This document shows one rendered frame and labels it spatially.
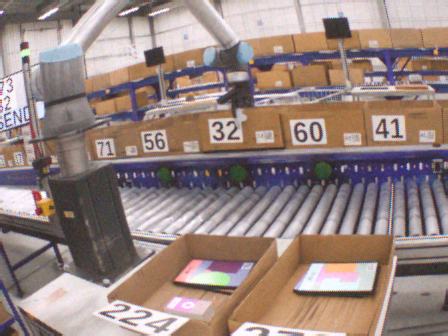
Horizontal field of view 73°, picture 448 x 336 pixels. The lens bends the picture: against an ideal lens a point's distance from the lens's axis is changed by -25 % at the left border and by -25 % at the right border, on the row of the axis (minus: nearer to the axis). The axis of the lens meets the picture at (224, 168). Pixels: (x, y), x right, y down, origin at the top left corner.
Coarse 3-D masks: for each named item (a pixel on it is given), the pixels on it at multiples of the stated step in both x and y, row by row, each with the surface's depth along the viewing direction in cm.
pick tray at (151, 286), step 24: (192, 240) 109; (216, 240) 106; (240, 240) 102; (264, 240) 99; (168, 264) 102; (264, 264) 90; (120, 288) 83; (144, 288) 91; (168, 288) 97; (240, 288) 77; (216, 312) 83
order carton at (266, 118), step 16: (224, 112) 175; (256, 112) 168; (272, 112) 165; (208, 128) 181; (256, 128) 170; (272, 128) 167; (208, 144) 183; (224, 144) 179; (240, 144) 175; (256, 144) 172; (272, 144) 169
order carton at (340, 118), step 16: (288, 112) 177; (304, 112) 159; (320, 112) 156; (336, 112) 153; (352, 112) 149; (288, 128) 165; (336, 128) 155; (352, 128) 152; (288, 144) 167; (320, 144) 161; (336, 144) 157
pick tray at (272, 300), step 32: (288, 256) 91; (320, 256) 95; (352, 256) 90; (384, 256) 85; (256, 288) 76; (288, 288) 88; (384, 288) 65; (256, 320) 76; (288, 320) 74; (320, 320) 71; (352, 320) 68
